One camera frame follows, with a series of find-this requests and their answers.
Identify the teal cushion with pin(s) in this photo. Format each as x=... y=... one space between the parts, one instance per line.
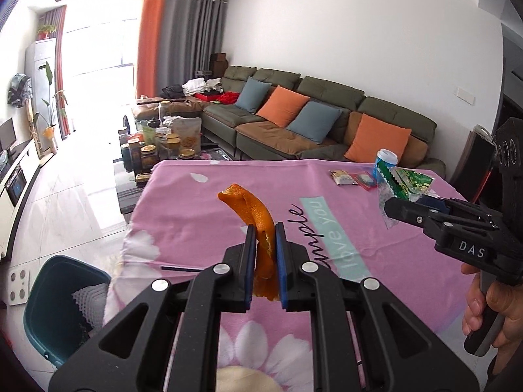
x=315 y=121
x=252 y=95

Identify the white bathroom scale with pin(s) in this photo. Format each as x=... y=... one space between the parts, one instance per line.
x=18 y=286

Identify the teal cushion near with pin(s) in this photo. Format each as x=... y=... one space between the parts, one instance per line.
x=315 y=121

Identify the white black tv cabinet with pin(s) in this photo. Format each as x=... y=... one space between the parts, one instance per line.
x=17 y=179

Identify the orange cushion far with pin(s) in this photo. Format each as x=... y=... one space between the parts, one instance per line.
x=283 y=106

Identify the green sectional sofa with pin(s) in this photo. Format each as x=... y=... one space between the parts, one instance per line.
x=248 y=135

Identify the right hand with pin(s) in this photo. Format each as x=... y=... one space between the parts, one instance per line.
x=505 y=300

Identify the green snack wrapper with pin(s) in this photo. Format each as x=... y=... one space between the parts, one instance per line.
x=406 y=184

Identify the blue white cup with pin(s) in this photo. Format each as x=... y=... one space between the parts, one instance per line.
x=384 y=158

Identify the left striped curtain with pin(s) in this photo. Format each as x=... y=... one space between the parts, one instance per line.
x=57 y=17

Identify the orange cushion near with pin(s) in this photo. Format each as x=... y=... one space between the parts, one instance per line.
x=366 y=136

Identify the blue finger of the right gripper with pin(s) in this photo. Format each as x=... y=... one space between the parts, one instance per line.
x=433 y=203
x=414 y=214

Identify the orange cushion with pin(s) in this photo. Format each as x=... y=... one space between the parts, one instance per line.
x=366 y=136
x=283 y=106

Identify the red clear packet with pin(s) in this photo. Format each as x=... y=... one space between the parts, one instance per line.
x=364 y=180

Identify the potted plant on conditioner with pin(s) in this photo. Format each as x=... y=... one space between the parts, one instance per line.
x=45 y=31

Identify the teal cushion far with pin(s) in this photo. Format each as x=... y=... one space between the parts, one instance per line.
x=252 y=95

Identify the white standing air conditioner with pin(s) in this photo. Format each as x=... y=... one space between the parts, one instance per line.
x=39 y=66

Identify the orange peel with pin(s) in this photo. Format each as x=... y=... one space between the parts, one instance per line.
x=254 y=213

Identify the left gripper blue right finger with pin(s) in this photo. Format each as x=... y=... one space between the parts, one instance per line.
x=363 y=337

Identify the small snack packet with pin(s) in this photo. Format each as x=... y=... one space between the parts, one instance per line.
x=342 y=178

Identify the brown ottoman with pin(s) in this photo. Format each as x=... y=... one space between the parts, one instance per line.
x=147 y=109

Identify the pink floral tablecloth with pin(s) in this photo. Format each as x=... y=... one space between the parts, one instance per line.
x=179 y=224

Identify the orange and grey curtain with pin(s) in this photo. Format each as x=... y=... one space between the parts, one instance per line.
x=176 y=39

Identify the tall green potted plant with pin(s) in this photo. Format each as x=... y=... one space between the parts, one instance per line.
x=48 y=138

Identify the teal trash bin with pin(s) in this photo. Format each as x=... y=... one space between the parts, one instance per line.
x=53 y=321

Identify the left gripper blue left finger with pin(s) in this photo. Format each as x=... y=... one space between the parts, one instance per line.
x=167 y=338

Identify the white mesh foam net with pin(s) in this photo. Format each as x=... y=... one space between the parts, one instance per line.
x=91 y=301

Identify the small black monitor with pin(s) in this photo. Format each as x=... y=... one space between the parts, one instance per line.
x=7 y=135

